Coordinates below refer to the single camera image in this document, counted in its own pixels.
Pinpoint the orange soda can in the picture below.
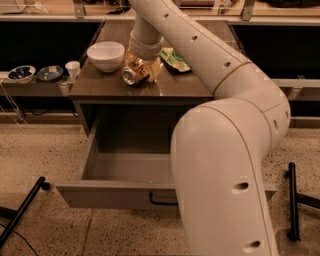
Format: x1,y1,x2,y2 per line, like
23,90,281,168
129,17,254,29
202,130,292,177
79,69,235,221
122,58,149,86

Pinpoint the grey side shelf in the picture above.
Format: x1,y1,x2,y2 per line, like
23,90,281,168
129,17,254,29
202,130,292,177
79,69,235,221
0,72,74,97

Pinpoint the blue grey small bowl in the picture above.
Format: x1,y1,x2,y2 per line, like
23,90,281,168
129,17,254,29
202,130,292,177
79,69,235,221
37,65,63,82

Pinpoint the grey open top drawer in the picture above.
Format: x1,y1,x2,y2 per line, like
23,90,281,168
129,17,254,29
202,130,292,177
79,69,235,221
58,106,275,211

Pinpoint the black base leg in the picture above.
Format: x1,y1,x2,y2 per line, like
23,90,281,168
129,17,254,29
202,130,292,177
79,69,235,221
0,176,50,248
285,162,320,242

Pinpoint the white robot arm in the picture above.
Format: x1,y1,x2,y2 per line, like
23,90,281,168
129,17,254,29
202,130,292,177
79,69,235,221
128,0,290,256

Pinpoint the blue white patterned bowl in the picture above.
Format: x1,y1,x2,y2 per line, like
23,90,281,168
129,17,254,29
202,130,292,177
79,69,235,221
8,65,36,84

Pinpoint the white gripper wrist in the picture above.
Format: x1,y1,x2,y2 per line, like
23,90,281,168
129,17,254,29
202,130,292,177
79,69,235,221
124,31,164,82

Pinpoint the white ceramic bowl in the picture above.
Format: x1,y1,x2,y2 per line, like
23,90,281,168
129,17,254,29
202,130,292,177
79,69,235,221
87,41,125,72

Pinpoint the white cable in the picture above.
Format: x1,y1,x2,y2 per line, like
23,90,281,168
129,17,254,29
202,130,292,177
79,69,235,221
0,79,28,126

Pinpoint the black drawer handle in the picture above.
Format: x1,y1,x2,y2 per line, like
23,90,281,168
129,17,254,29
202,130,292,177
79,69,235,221
149,193,178,207

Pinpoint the black right base leg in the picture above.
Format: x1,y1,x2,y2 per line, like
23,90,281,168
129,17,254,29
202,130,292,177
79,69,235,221
285,162,320,242

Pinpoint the green chip bag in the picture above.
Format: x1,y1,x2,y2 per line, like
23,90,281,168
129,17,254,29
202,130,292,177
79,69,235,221
160,47,191,73

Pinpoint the white paper cup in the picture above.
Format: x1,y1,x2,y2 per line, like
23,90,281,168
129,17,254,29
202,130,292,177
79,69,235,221
65,61,81,81

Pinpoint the black left base leg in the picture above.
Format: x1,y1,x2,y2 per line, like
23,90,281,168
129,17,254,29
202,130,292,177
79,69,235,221
0,176,50,248

